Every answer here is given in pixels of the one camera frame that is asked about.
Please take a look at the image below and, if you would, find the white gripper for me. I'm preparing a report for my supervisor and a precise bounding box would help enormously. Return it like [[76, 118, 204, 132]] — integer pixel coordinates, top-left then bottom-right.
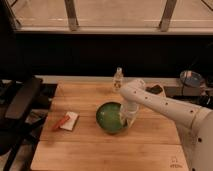
[[119, 100, 139, 127]]

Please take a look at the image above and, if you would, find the clear plastic bottle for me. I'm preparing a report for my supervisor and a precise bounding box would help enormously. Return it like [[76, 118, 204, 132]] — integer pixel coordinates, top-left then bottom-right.
[[113, 67, 123, 92]]

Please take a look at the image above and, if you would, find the white sponge block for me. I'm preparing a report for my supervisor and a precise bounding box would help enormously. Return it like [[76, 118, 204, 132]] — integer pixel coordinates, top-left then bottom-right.
[[60, 112, 79, 131]]

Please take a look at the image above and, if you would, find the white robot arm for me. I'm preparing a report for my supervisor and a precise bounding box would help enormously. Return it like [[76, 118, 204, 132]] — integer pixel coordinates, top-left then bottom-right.
[[119, 79, 213, 171]]

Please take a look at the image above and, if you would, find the green ceramic bowl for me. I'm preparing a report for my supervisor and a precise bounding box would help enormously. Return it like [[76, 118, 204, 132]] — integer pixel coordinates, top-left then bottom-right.
[[96, 102, 127, 134]]

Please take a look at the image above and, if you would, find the round metal tin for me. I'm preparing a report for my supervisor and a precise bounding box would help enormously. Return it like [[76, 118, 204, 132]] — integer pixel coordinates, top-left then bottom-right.
[[180, 70, 204, 88]]

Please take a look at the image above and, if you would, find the black office chair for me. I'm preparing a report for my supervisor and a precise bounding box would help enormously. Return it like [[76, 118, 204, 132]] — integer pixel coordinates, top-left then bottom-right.
[[0, 77, 46, 171]]

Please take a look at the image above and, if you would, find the black rectangular device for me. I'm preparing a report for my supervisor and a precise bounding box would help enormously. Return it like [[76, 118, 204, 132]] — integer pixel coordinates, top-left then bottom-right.
[[146, 85, 163, 94]]

